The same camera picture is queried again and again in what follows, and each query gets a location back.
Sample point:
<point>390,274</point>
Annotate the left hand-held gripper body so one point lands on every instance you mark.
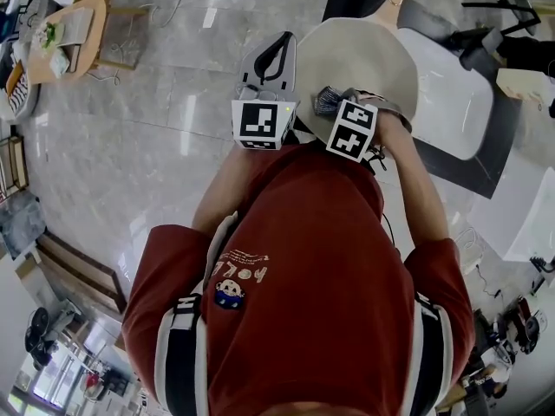
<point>256,121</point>

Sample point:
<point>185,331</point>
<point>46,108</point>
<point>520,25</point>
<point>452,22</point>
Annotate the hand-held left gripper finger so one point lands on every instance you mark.
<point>249,65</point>
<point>291,76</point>

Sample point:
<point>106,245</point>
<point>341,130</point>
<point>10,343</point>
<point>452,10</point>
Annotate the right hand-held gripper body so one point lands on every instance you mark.
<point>351,132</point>

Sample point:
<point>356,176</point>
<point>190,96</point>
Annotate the person's left forearm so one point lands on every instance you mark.
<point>221,193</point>

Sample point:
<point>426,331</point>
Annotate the person's right forearm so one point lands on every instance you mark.
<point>416,189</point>

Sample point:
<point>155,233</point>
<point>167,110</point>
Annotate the white sink basin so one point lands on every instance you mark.
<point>455,98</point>

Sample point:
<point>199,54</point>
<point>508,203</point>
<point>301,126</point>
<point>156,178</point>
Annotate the dark wooden sink cabinet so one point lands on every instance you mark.
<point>498,154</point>

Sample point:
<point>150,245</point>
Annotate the black faucet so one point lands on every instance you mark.
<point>479,43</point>

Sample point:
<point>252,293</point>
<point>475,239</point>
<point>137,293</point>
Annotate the person's red shirt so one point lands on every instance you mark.
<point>312,284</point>

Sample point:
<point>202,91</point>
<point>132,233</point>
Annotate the white box-shaped cabinet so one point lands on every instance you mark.
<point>511,206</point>

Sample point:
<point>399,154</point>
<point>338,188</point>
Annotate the round light wooden table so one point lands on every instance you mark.
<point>73,37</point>

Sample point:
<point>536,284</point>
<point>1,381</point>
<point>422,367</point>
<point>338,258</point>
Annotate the black metal chair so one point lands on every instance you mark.
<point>516,7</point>

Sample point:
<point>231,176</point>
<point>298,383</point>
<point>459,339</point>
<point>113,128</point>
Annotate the long wooden bench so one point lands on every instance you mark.
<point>82,275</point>

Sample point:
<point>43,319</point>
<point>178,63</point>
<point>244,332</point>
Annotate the striped round cushion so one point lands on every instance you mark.
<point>17,93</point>

